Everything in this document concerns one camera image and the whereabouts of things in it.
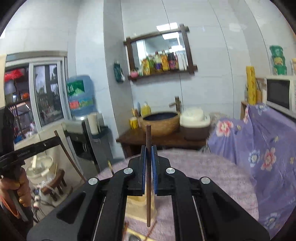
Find brown wooden chopstick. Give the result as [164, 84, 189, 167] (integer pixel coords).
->
[60, 140, 86, 182]
[146, 125, 152, 227]

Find person's left hand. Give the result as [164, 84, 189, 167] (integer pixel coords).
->
[1, 168, 31, 218]

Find dark wooden sink counter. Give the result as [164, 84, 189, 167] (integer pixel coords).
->
[116, 128, 206, 158]

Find white appliance on stool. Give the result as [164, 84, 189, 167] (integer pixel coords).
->
[26, 155, 57, 186]

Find beige plastic utensil holder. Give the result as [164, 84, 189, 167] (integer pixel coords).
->
[125, 195, 147, 223]

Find woven brown basin sink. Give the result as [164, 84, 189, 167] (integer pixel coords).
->
[139, 111, 180, 137]

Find yellow mug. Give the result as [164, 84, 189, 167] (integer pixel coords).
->
[129, 116, 139, 130]

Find small wooden stool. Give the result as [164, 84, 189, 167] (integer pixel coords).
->
[41, 169, 67, 201]

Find water dispenser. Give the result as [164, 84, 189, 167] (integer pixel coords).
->
[62, 113, 113, 174]

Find white brown rice cooker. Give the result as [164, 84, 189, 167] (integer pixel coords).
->
[180, 108, 211, 141]

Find bronze faucet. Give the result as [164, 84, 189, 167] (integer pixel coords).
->
[169, 96, 182, 113]

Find sliding glass window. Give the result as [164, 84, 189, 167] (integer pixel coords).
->
[4, 51, 71, 143]

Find green hanging packet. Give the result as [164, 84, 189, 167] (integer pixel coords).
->
[113, 61, 125, 83]

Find blue water jug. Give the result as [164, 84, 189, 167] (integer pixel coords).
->
[66, 75, 97, 116]

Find purple floral cloth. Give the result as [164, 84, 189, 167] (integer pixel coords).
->
[208, 103, 295, 237]

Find yellow roll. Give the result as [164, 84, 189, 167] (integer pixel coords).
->
[246, 66, 257, 105]

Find white microwave oven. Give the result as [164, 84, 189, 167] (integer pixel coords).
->
[262, 75, 295, 118]

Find green stacked containers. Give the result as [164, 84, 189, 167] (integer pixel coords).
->
[269, 45, 287, 75]

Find wood framed wall mirror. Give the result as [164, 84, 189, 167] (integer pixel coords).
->
[123, 24, 198, 81]

